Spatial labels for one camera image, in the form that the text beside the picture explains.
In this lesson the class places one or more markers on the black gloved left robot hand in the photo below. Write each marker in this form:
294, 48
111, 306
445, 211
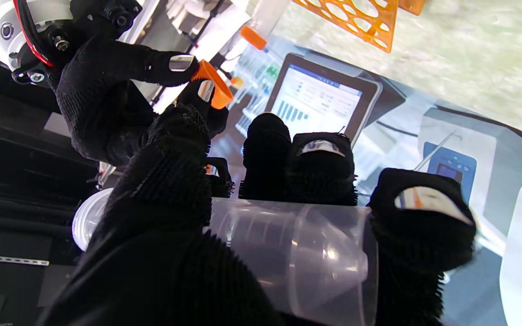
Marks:
161, 213

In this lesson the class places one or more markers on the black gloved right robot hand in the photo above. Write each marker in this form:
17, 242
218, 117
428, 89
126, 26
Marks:
102, 99

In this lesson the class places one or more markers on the clear plastic test tube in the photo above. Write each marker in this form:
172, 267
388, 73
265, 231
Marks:
268, 16
315, 258

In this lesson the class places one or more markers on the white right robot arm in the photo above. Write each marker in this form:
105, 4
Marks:
25, 31

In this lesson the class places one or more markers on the orange test tube rack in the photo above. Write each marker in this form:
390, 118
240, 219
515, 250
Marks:
365, 20

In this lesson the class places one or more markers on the grey framed light panel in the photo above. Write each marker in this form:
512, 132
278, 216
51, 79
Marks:
170, 45

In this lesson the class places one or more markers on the white perforated metal strip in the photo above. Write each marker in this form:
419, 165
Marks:
9, 260

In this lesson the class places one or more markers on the printed laboratory backdrop banner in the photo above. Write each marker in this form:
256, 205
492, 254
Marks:
424, 136

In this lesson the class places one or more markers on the grey wall box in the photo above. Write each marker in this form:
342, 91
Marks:
57, 124

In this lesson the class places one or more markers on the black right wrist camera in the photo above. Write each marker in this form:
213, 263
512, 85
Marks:
107, 16

